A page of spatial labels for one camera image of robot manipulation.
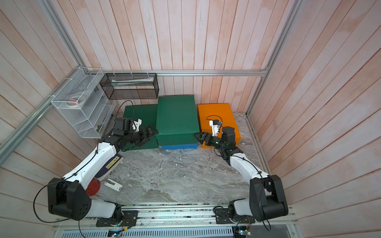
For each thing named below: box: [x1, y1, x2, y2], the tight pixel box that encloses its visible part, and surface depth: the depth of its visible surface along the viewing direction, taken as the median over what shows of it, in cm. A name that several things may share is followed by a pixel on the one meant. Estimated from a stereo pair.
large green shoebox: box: [155, 94, 200, 146], surface depth 86 cm
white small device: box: [104, 178, 124, 192], surface depth 83 cm
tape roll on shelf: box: [65, 95, 86, 108], surface depth 75 cm
